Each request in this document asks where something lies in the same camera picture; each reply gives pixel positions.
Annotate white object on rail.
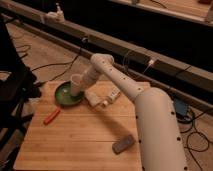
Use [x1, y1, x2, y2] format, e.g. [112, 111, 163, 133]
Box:
[46, 4, 65, 22]

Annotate black floor cable left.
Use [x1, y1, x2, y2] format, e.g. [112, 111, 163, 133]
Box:
[13, 36, 88, 88]

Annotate white tube bottle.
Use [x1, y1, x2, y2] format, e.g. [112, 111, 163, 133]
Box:
[102, 87, 121, 107]

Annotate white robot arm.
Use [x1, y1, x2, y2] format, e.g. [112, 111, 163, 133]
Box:
[81, 53, 189, 171]

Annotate blue device on floor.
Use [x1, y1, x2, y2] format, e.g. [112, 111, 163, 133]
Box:
[173, 99, 188, 117]

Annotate orange handled tool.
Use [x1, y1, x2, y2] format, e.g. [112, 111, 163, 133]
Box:
[43, 107, 61, 125]

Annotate black tripod stand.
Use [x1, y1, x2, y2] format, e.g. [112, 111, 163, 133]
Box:
[0, 16, 43, 168]

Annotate long metal rail beam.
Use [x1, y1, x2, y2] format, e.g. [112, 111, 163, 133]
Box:
[0, 0, 213, 106]

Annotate green ceramic bowl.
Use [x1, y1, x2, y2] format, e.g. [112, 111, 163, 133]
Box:
[54, 81, 84, 107]

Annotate black floor cables right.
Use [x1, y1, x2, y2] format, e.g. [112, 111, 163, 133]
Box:
[178, 108, 213, 171]

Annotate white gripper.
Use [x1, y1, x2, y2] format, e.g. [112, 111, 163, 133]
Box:
[80, 67, 100, 90]

